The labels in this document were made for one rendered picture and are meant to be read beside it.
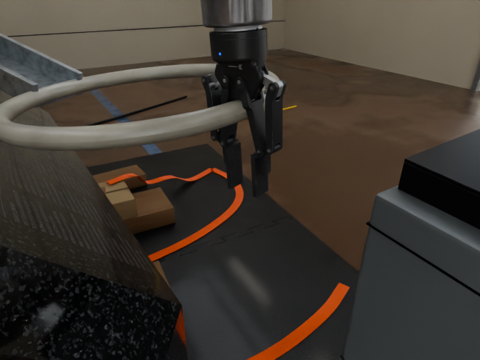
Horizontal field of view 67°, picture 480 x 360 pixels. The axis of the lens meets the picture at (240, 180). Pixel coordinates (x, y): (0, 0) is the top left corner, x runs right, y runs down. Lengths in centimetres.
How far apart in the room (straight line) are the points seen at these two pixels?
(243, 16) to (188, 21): 598
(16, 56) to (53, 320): 64
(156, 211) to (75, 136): 139
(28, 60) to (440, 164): 86
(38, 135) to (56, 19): 543
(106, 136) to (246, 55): 20
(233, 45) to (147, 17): 573
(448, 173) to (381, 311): 27
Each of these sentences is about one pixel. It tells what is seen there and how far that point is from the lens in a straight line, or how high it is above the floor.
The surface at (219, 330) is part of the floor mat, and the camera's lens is 140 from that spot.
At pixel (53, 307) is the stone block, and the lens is 56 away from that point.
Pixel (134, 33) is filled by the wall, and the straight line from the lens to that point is 615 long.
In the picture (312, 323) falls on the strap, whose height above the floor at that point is 2.
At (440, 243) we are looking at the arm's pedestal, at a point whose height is 78.
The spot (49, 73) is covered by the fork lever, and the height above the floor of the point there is 92.
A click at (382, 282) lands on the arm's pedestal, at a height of 65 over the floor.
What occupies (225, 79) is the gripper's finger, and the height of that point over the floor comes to 98.
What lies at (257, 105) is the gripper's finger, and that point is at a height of 95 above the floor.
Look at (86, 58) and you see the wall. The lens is 602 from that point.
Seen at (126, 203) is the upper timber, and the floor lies 19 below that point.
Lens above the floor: 109
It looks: 28 degrees down
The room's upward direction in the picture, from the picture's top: straight up
